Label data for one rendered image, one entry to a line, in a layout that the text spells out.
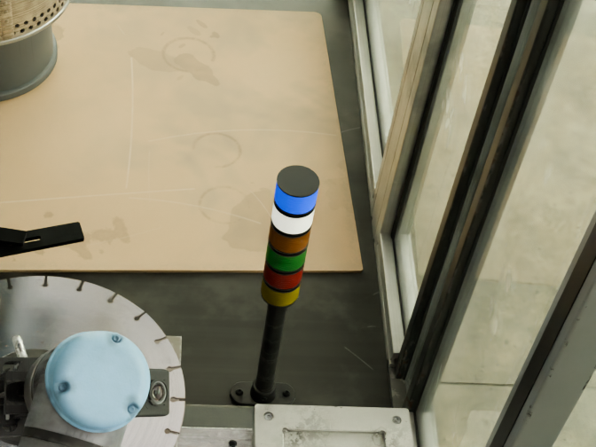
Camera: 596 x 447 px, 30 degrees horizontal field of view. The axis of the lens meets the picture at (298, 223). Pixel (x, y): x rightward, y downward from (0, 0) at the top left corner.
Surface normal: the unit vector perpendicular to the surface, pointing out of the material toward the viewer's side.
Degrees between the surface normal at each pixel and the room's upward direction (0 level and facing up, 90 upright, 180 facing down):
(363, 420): 0
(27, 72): 89
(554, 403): 90
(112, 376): 32
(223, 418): 0
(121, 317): 0
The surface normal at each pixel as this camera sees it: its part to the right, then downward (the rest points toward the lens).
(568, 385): 0.04, 0.75
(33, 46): 0.83, 0.47
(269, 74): 0.11, -0.66
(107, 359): 0.37, -0.19
